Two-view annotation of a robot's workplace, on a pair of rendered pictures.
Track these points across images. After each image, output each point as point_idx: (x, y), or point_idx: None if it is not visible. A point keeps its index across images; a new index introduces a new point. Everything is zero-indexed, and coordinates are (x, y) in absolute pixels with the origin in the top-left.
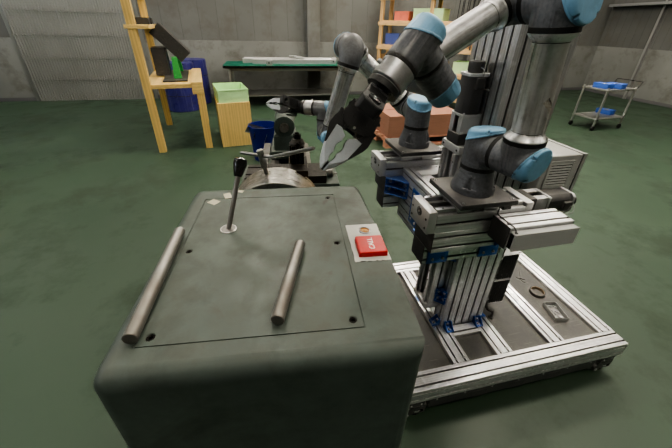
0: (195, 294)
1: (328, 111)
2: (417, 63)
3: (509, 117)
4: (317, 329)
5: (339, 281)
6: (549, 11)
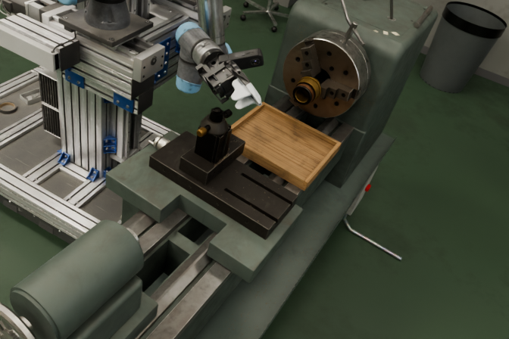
0: (410, 9)
1: (223, 20)
2: None
3: None
4: None
5: None
6: None
